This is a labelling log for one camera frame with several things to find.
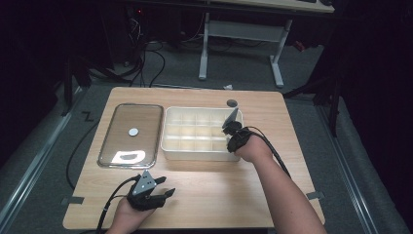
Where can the black stand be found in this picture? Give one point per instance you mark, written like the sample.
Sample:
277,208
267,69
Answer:
69,84
331,97

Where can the white compartment storage box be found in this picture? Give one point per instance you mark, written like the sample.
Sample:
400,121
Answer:
195,133

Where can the person's right hand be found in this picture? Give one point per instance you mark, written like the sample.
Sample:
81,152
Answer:
255,149

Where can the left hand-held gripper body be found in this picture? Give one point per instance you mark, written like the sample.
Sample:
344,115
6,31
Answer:
144,195

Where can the white metal desk frame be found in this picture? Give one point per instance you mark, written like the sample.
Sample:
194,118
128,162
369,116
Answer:
242,31

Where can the clear plastic box lid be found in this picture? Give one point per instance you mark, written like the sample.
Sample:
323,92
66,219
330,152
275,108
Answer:
131,135

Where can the metal floor rail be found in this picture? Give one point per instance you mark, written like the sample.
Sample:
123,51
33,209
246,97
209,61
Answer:
350,175
32,162

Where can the white round sticker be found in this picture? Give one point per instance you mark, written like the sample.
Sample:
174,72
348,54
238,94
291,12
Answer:
133,132

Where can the grey tape piece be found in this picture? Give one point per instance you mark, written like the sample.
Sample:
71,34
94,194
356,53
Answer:
315,195
73,200

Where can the white paper scrap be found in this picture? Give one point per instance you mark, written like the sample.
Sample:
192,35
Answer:
228,87

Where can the person's left hand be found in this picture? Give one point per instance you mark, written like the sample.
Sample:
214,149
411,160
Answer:
130,217

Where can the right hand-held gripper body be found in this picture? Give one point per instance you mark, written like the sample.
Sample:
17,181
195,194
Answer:
238,136

